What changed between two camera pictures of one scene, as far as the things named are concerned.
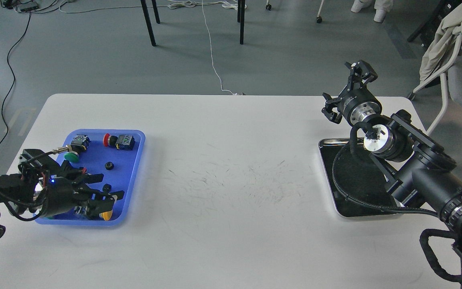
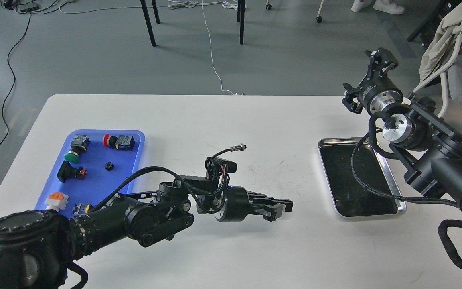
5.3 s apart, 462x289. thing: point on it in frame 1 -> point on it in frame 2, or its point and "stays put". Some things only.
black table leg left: x=146 y=16 stays put
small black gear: x=109 y=165 stays put
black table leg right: x=241 y=9 stays put
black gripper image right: x=358 y=104 -> x=377 y=93
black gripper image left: x=61 y=193 -> x=237 y=206
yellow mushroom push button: x=106 y=215 -> x=79 y=209
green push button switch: x=79 y=144 stays put
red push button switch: x=123 y=142 stays put
